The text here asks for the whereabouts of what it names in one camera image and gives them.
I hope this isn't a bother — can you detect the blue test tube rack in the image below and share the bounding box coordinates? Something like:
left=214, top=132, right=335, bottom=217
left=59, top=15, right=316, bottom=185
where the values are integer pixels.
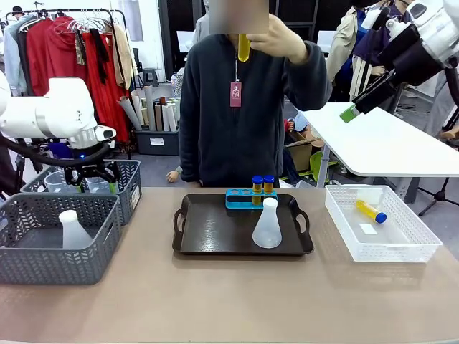
left=224, top=188, right=279, bottom=210

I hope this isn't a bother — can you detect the person's left hand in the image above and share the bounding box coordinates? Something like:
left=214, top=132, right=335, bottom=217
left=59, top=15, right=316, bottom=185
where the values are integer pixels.
left=247, top=14, right=310, bottom=66

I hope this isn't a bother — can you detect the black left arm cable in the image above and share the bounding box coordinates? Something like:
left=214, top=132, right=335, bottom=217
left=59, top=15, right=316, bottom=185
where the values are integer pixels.
left=0, top=135, right=110, bottom=168

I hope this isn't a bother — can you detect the clear plastic beaker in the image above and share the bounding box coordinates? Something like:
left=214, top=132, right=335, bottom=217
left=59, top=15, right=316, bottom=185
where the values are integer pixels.
left=85, top=176, right=118, bottom=196
left=44, top=171, right=70, bottom=195

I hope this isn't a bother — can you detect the green chair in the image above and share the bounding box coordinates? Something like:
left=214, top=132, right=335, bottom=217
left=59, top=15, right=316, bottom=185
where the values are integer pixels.
left=308, top=150, right=339, bottom=181

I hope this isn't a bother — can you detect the grey storage bin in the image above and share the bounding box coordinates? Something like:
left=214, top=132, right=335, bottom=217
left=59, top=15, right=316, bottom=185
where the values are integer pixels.
left=135, top=125, right=181, bottom=156

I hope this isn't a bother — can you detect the black scarf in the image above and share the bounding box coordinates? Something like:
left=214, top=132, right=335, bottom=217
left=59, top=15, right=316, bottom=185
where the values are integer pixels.
left=89, top=27, right=110, bottom=85

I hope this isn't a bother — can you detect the person's left forearm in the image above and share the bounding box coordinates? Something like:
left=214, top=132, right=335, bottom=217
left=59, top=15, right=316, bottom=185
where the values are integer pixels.
left=282, top=40, right=333, bottom=113

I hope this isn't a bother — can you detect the grey paper roll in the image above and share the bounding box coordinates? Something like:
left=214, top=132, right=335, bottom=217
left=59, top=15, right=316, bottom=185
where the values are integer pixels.
left=117, top=95, right=143, bottom=132

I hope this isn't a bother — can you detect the large grey plastic basket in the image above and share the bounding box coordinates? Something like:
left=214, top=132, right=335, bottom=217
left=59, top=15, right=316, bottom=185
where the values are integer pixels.
left=0, top=192, right=121, bottom=286

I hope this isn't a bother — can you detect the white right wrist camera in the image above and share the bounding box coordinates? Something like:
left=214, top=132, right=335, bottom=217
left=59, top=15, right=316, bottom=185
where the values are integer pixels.
left=361, top=6, right=408, bottom=39

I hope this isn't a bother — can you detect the yellow tube with blue cap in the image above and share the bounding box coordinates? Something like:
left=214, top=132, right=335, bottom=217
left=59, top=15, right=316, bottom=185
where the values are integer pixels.
left=252, top=175, right=265, bottom=209
left=263, top=174, right=276, bottom=199
left=355, top=199, right=388, bottom=224

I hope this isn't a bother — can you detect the pale blue garment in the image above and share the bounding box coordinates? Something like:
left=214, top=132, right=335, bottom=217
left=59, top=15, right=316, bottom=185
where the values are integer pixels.
left=2, top=15, right=28, bottom=96

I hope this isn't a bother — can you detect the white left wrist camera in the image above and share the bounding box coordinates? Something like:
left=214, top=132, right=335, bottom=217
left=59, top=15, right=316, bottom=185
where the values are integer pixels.
left=94, top=125, right=118, bottom=143

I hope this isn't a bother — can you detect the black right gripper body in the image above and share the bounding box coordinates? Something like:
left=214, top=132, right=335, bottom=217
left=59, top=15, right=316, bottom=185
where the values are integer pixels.
left=380, top=24, right=446, bottom=87

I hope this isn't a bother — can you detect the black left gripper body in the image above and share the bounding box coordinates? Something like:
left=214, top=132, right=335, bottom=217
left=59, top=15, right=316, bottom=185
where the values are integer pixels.
left=69, top=142, right=110, bottom=173

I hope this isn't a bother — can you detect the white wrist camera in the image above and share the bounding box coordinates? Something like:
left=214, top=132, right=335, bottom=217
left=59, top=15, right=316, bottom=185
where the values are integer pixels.
left=361, top=6, right=408, bottom=39
left=94, top=125, right=118, bottom=143

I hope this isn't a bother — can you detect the dark red hang tag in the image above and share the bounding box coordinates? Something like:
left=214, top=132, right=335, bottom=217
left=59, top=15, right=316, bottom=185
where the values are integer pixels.
left=229, top=81, right=243, bottom=108

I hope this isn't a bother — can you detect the translucent white conical flask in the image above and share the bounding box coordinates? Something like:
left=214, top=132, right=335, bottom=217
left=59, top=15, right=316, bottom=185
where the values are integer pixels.
left=57, top=209, right=95, bottom=250
left=252, top=197, right=283, bottom=249

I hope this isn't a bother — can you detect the person in dark fleece jacket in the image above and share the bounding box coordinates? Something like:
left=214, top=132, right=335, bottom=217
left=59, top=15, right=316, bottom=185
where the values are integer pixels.
left=178, top=0, right=333, bottom=188

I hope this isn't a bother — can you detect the white plastic basket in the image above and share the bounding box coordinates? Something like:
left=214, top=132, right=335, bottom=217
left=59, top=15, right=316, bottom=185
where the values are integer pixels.
left=324, top=184, right=444, bottom=264

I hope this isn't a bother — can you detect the black tripod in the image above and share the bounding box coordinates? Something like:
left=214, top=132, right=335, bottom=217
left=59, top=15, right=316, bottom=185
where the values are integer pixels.
left=417, top=174, right=459, bottom=218

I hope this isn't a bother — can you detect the mannequin in beige coat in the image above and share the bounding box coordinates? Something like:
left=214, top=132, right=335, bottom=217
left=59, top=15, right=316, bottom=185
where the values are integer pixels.
left=326, top=4, right=364, bottom=103

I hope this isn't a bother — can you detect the cardboard box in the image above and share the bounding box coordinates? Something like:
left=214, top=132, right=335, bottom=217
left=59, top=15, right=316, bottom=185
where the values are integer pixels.
left=285, top=131, right=324, bottom=173

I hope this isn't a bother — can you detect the grey plastic basket with label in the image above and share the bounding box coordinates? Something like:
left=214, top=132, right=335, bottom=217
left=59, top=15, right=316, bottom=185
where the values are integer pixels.
left=19, top=159, right=142, bottom=227

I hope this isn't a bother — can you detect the red long dress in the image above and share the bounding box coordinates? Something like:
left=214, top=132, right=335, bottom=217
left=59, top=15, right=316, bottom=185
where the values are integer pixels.
left=82, top=31, right=131, bottom=144

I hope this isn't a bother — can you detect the yellow tube without cap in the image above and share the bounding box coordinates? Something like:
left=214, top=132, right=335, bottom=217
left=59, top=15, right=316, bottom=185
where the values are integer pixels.
left=237, top=32, right=252, bottom=63

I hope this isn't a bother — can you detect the red jacket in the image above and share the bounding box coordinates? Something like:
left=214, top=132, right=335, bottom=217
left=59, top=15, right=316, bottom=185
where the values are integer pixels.
left=26, top=15, right=93, bottom=108

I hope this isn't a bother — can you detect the brown paper roll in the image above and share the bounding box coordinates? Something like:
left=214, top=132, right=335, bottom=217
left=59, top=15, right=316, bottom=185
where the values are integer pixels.
left=153, top=101, right=164, bottom=132

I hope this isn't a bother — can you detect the black clothes rack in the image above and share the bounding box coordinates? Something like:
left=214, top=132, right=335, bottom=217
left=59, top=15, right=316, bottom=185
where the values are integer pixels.
left=4, top=8, right=133, bottom=159

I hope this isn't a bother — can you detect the grey hooded figure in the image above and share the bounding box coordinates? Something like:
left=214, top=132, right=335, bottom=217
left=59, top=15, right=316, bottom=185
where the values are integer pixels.
left=194, top=0, right=212, bottom=44

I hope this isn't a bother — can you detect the beige garment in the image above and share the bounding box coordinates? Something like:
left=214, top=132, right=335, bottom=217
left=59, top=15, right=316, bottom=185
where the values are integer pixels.
left=111, top=22, right=139, bottom=90

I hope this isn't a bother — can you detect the tall white paper roll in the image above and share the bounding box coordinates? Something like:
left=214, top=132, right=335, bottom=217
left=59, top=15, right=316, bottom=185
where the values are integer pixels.
left=143, top=85, right=157, bottom=132

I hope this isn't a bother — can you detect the black step stool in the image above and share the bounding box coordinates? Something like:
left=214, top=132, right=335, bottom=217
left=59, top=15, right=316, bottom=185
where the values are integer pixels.
left=143, top=67, right=160, bottom=87

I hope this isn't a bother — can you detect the dark brown serving tray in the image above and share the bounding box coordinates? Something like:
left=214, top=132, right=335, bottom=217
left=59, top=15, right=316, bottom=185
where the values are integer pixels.
left=171, top=193, right=315, bottom=257

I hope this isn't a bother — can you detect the white table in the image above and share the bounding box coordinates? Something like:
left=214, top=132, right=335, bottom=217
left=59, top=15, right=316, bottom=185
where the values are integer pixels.
left=298, top=101, right=459, bottom=206

